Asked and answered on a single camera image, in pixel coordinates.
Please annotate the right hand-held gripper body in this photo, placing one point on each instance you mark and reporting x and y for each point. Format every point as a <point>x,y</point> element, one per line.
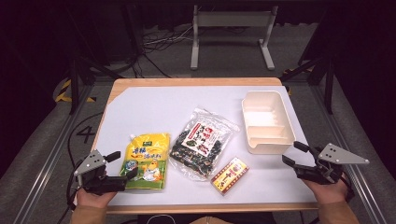
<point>330,165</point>

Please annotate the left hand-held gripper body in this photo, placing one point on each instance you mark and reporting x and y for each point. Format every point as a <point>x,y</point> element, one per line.
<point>93,182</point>

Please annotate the yellow spouted sauce pouch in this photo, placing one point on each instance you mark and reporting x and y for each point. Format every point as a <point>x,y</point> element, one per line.
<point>146,158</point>

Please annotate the white plastic container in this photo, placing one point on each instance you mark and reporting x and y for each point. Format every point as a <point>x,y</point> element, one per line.
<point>267,124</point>

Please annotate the small yellow and red box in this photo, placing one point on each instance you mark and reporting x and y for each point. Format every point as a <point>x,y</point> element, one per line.
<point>229,175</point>

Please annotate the clear bag of dried seaweed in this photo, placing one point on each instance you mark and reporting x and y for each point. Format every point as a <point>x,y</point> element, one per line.
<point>200,143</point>

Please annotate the person's left hand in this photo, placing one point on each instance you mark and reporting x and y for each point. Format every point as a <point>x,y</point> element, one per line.
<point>95,199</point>

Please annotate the person's right hand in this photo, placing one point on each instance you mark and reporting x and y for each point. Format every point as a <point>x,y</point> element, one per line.
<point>328,191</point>

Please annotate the black metal stand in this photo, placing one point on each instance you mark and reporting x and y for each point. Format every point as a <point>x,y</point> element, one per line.
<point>74,81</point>
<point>328,81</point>

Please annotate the yellow and black hazard tape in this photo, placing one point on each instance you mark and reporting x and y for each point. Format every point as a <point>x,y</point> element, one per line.
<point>62,91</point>

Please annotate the person's tan clothing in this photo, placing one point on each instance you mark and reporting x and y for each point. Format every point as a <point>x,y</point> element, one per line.
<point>211,221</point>

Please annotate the white metal stand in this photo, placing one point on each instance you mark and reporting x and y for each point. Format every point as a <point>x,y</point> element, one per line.
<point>233,20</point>

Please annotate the aluminium rail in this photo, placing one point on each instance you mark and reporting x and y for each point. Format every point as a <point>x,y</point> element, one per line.
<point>53,155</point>
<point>351,180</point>

